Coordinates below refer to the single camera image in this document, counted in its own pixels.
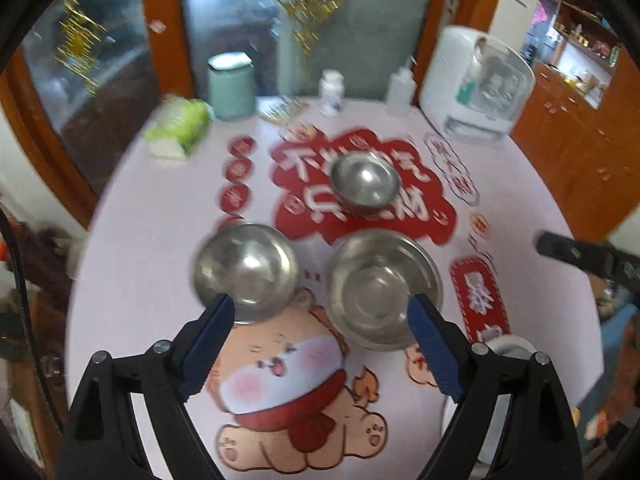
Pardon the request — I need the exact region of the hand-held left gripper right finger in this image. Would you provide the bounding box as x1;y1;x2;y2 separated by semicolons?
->
406;294;585;480

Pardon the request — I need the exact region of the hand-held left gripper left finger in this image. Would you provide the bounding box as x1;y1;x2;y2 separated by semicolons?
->
57;292;236;480

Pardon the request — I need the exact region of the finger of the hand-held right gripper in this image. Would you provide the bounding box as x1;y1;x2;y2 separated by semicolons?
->
536;231;640;291

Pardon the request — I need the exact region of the large white plate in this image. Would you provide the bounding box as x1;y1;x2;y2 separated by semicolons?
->
482;332;535;361

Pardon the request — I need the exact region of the pink-sided steel bowl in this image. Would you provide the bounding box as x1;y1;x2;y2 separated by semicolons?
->
192;224;299;325

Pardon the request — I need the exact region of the large steel bowl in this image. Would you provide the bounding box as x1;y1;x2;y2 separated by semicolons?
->
326;230;445;352

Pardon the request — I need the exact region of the small steel bowl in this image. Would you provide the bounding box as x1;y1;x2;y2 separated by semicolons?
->
330;151;401;216

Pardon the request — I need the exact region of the blue denim cloth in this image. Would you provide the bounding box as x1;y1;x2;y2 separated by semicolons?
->
597;305;640;356

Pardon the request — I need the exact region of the white bottle with green label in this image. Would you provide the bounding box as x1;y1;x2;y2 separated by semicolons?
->
457;42;483;106

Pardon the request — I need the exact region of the white dish rack box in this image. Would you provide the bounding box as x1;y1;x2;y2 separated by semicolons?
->
417;26;537;148

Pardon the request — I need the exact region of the green tissue box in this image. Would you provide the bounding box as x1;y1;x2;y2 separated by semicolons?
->
145;97;213;161

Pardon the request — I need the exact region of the clear squeeze bottle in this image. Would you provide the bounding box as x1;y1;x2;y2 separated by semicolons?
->
385;57;418;117

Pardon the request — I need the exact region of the pill blister pack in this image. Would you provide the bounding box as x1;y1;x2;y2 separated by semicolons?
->
257;101;311;122

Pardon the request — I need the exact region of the mint green canister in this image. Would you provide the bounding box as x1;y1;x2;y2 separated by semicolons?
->
206;52;257;121

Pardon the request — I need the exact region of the white pill bottle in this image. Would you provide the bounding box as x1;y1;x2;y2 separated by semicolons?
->
319;71;346;117

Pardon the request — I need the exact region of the glass door with gold ornament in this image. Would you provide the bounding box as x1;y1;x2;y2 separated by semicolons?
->
20;0;441;201

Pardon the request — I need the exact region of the wooden wall cabinet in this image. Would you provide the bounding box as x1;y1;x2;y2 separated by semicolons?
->
510;0;640;246

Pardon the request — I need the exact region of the black cable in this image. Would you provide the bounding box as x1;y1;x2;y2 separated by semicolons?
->
0;210;66;436

